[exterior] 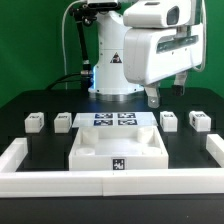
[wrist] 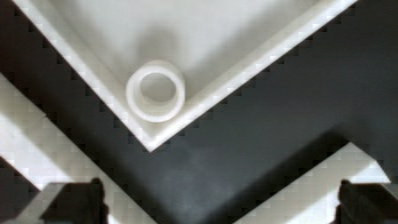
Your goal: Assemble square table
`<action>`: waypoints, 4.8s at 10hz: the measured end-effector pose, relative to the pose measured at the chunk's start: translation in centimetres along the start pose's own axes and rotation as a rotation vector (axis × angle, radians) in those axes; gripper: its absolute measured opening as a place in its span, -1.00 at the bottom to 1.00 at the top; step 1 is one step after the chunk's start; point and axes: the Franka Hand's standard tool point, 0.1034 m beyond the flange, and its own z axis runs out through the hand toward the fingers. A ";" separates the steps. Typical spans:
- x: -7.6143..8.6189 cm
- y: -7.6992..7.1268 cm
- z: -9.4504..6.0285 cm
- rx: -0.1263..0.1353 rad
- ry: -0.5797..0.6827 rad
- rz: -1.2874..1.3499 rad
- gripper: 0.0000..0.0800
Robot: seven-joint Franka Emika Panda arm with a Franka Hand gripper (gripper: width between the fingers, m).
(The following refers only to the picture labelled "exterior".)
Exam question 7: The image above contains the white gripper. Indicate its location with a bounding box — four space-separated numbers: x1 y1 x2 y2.
123 24 203 108

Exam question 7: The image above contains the white square table top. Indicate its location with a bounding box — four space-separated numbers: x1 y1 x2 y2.
69 126 169 171

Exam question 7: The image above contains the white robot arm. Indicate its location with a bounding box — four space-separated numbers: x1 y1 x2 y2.
87 0 206 108

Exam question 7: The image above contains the white sheet with tags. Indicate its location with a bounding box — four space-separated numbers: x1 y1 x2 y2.
72 112 157 128

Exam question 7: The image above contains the white U-shaped obstacle fence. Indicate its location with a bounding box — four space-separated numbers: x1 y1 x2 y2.
0 138 224 198

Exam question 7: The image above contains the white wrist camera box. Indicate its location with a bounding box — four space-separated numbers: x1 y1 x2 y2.
123 0 191 28

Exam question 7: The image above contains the white cable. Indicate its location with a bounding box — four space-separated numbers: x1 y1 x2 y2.
61 0 88 90

